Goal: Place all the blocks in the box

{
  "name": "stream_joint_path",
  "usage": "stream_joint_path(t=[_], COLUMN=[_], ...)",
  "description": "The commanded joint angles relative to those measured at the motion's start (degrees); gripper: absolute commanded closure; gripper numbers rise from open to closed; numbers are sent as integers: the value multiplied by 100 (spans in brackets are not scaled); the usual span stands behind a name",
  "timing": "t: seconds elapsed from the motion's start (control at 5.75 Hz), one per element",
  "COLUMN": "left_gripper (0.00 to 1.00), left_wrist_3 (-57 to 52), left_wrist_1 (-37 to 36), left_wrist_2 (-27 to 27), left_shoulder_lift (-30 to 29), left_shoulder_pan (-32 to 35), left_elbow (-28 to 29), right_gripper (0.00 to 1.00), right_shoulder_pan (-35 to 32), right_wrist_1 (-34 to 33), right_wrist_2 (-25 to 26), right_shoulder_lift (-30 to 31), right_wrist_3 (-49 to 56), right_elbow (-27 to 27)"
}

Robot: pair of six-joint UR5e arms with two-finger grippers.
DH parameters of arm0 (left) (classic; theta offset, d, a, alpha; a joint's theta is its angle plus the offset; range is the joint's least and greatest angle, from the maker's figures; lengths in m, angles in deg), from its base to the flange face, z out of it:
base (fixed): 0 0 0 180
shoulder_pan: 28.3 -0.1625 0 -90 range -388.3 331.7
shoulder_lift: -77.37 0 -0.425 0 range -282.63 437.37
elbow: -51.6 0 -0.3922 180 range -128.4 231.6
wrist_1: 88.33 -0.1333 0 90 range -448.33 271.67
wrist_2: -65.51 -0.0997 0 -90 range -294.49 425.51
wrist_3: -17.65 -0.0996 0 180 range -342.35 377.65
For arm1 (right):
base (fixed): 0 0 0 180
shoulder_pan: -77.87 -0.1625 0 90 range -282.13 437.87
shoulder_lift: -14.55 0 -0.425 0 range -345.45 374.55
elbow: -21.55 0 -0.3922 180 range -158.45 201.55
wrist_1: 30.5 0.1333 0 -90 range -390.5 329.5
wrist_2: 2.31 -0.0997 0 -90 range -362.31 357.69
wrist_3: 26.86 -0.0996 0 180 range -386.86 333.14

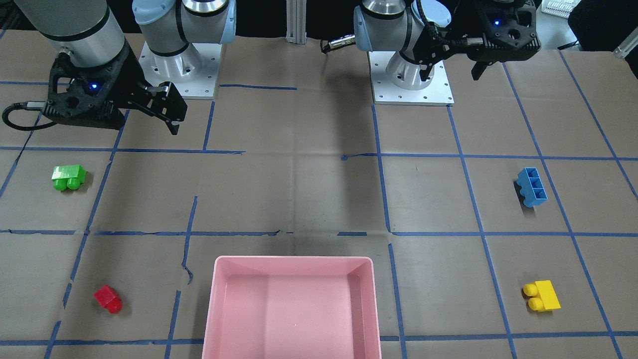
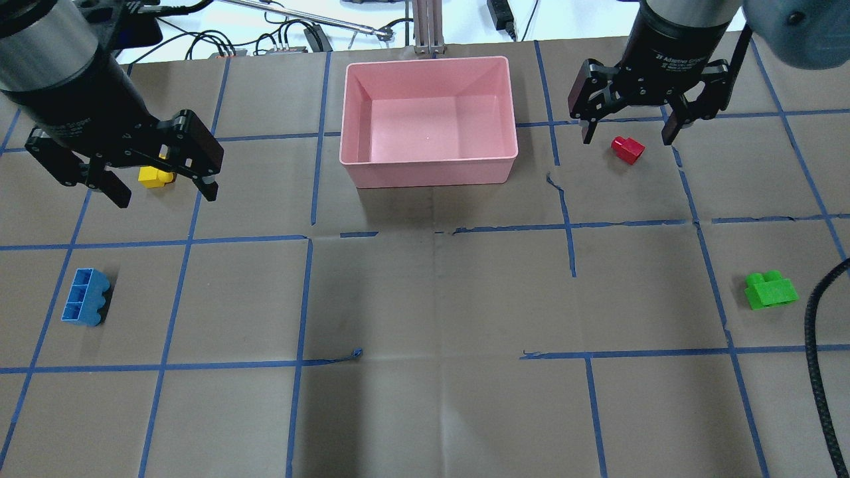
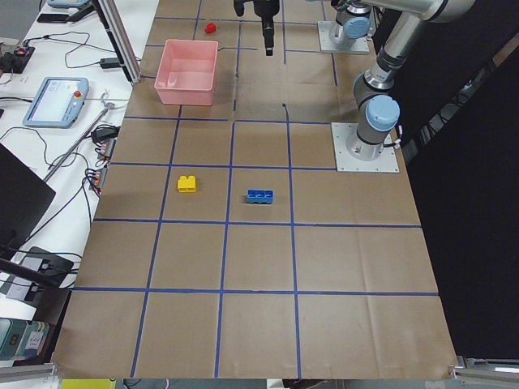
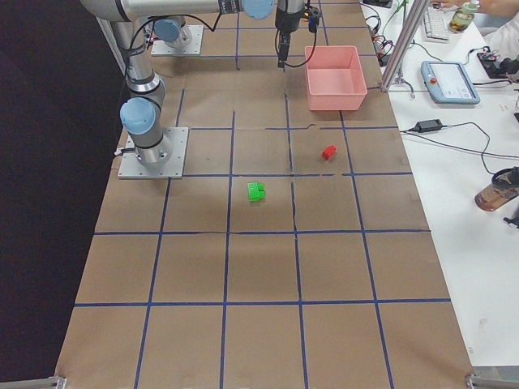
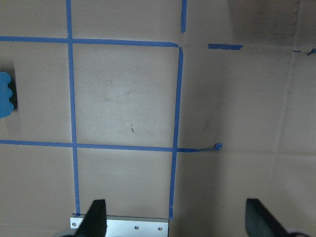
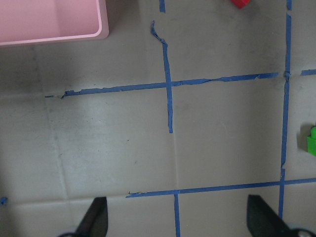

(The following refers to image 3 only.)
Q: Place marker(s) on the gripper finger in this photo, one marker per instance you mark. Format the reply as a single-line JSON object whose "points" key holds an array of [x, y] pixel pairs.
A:
{"points": [[268, 35]]}

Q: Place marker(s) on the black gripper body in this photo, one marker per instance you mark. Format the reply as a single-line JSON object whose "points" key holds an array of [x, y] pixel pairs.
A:
{"points": [[266, 9]]}

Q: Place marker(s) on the blue long toy block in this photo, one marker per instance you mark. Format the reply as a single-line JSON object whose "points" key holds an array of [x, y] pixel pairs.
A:
{"points": [[260, 196]]}

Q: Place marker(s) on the yellow toy block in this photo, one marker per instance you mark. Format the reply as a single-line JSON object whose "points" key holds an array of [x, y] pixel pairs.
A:
{"points": [[187, 184]]}

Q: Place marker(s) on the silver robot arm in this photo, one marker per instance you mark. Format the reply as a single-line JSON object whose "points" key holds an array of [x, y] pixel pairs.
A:
{"points": [[352, 21], [378, 112]]}

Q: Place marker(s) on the pink plastic box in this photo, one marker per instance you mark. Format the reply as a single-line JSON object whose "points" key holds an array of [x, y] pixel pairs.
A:
{"points": [[186, 73]]}

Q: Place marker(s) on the red small toy block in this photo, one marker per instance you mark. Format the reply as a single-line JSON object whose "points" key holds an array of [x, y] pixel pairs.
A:
{"points": [[210, 28]]}

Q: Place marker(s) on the black power adapter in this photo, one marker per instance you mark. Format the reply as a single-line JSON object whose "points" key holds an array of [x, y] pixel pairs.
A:
{"points": [[109, 63]]}

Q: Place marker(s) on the metal rod tool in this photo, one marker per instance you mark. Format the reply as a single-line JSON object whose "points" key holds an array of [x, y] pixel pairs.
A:
{"points": [[107, 107]]}

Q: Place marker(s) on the black smartphone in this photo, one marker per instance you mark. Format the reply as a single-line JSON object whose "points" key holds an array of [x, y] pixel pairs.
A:
{"points": [[52, 18]]}

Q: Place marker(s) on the blue teach pendant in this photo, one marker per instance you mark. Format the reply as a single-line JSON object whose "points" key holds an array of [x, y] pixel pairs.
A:
{"points": [[57, 103]]}

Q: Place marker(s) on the brown paper table cover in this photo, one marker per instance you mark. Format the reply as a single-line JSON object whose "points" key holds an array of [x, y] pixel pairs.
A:
{"points": [[331, 280]]}

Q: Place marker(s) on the black monitor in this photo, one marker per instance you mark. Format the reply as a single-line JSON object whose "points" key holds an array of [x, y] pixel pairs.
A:
{"points": [[25, 198]]}

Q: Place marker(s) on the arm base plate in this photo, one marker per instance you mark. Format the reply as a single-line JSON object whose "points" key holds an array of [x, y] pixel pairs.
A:
{"points": [[334, 40], [352, 155]]}

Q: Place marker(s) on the aluminium frame post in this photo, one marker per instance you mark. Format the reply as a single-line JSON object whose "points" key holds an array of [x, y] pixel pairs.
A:
{"points": [[117, 34]]}

